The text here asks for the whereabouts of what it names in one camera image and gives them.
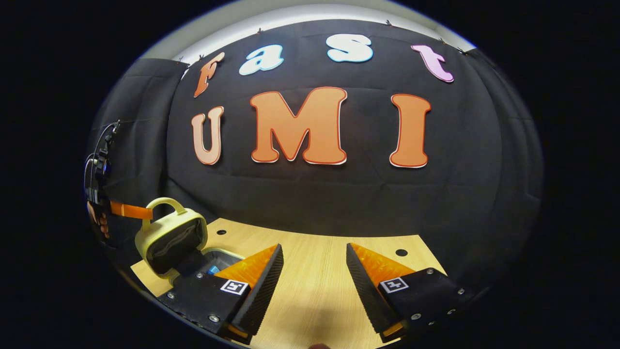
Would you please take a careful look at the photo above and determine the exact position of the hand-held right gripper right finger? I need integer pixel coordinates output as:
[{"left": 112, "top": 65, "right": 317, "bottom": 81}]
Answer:
[{"left": 345, "top": 242, "right": 478, "bottom": 344}]

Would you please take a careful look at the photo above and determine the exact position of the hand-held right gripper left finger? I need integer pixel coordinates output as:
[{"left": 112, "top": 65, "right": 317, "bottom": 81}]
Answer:
[{"left": 157, "top": 243, "right": 285, "bottom": 346}]

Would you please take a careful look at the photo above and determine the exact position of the pale yellow suitcase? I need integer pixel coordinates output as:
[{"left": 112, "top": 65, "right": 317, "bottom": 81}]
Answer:
[{"left": 131, "top": 197, "right": 248, "bottom": 291}]

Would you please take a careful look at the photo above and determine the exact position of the black backdrop cloth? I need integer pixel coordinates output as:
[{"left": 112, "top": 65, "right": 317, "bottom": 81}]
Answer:
[{"left": 87, "top": 18, "right": 543, "bottom": 291}]

